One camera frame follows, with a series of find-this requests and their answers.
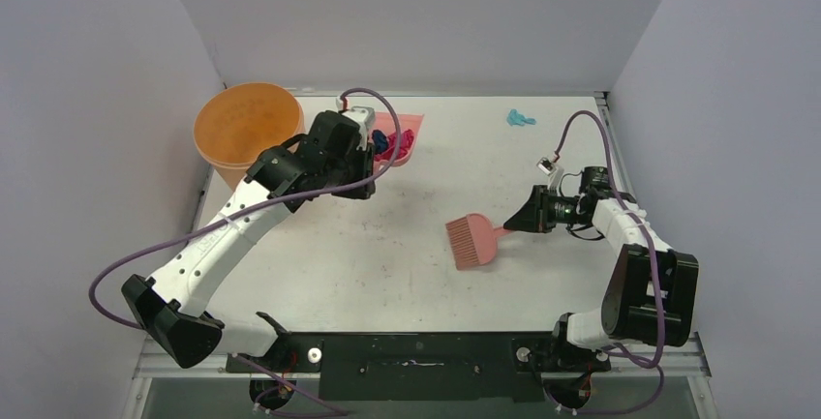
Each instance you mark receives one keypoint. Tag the orange plastic bucket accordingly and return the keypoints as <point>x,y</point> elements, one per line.
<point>240,122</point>

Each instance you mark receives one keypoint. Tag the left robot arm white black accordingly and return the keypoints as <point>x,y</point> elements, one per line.
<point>172,304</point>

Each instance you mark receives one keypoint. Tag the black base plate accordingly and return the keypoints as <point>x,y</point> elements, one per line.
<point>433,366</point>

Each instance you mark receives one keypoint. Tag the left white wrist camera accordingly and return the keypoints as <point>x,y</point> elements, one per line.
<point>363,116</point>

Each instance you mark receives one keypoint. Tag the pink plastic dustpan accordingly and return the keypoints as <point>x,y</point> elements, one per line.
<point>385,123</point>

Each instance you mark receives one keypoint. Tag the dark blue paper scrap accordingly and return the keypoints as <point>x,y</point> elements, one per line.
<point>380,141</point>

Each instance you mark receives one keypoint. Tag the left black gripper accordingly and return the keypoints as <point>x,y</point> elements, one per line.
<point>364,160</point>

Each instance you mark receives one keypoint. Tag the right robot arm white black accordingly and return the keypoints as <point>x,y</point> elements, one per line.
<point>650,296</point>

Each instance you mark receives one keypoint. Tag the teal paper scrap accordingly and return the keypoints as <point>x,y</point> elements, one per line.
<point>516,118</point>

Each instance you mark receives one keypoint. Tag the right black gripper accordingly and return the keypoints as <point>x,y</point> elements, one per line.
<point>544,209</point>

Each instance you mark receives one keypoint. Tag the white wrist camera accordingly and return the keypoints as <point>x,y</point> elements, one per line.
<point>552,169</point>
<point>363,116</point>

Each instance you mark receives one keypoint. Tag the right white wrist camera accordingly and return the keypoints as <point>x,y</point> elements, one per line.
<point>552,169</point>

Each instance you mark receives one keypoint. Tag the magenta paper scrap right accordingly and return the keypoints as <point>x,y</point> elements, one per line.
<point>404,141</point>

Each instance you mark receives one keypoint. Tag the pink hand brush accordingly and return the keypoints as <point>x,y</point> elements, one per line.
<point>473,240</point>

